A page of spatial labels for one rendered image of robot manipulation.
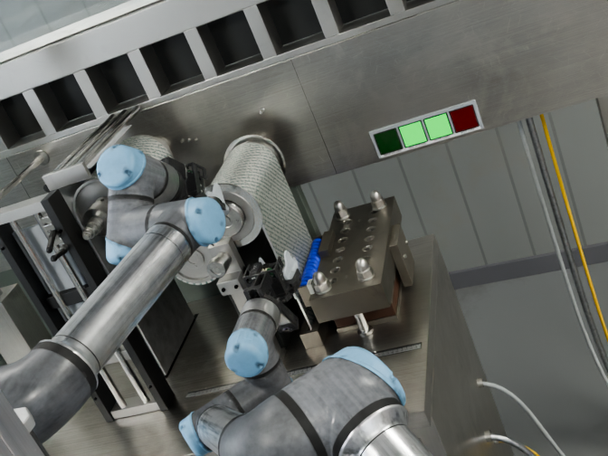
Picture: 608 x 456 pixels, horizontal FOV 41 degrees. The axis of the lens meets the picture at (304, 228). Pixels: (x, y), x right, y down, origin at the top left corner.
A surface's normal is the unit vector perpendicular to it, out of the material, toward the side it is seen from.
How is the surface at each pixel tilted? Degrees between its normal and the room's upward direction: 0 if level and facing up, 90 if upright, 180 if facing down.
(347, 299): 90
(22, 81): 90
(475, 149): 90
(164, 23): 90
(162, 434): 0
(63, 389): 81
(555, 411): 0
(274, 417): 27
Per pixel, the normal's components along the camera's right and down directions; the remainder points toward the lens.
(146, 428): -0.36, -0.84
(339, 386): -0.18, -0.62
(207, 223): 0.83, -0.10
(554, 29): -0.17, 0.48
